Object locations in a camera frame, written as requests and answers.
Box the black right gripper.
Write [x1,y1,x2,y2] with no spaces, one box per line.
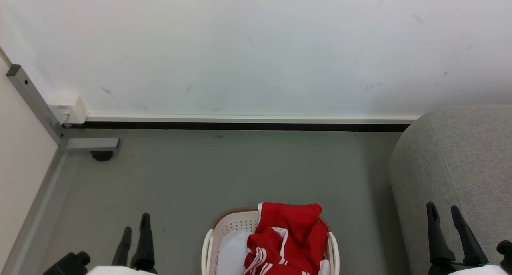
[426,202,491,275]

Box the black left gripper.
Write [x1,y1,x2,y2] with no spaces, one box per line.
[111,213,159,275]

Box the red white-striped clothing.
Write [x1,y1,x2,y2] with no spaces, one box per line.
[243,202,330,275]

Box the white clothing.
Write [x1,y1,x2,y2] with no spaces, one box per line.
[216,230,331,275]

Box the white perforated laundry basket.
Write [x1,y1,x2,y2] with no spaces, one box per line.
[201,207,341,275]

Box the grey fabric sofa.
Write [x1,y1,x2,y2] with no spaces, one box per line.
[389,105,512,275]

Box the white and black baseboard strip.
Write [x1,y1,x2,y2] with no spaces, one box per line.
[64,114,421,132]

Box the black round frame foot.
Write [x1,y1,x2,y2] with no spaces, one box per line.
[91,150,115,162]

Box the white wall socket box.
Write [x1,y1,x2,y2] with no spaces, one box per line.
[48,96,88,125]

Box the grey aluminium frame bar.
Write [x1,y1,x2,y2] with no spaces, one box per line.
[6,64,120,153]

